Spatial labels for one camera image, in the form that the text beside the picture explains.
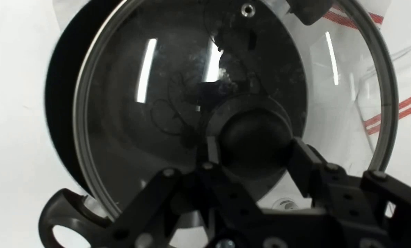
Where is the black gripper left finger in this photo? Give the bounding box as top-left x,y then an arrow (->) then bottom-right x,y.
105,136 -> 263,248

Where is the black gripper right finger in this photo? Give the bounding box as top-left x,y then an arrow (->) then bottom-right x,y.
287,137 -> 411,248

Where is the glass lid with black knob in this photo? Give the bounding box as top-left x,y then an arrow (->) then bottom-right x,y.
72,0 -> 401,223

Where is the black cooking pot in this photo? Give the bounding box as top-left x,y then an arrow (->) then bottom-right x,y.
39,0 -> 338,248

